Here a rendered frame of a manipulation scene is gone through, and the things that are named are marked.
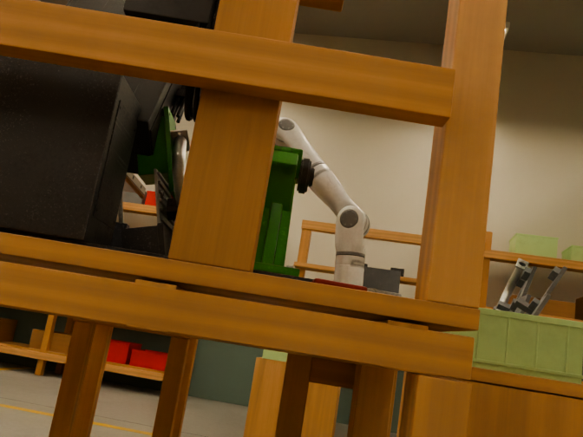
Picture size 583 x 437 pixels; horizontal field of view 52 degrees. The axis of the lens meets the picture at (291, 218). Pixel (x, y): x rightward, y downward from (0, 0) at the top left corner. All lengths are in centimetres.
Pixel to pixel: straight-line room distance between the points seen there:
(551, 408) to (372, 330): 89
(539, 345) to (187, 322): 114
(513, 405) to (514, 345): 17
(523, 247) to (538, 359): 476
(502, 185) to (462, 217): 620
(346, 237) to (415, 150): 543
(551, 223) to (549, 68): 190
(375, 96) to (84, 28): 51
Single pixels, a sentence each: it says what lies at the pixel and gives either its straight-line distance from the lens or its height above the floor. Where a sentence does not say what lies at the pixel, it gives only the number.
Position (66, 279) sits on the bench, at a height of 82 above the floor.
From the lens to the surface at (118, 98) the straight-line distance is 124.
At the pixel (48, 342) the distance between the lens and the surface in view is 712.
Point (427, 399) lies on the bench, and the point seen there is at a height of 72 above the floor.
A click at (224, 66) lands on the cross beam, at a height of 121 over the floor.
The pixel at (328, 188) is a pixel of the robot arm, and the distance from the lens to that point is 195.
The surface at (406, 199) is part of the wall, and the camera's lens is 706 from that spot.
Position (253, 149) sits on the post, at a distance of 103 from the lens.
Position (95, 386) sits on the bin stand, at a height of 55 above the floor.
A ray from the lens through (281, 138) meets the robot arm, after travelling 204.
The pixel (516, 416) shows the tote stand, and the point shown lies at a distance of 178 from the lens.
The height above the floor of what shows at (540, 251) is 207.
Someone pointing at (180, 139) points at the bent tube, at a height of 120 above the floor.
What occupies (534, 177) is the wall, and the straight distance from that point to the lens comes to 737.
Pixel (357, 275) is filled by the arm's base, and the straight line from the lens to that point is 184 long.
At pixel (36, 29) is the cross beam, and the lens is 114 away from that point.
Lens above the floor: 78
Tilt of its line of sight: 12 degrees up
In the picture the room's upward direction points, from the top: 9 degrees clockwise
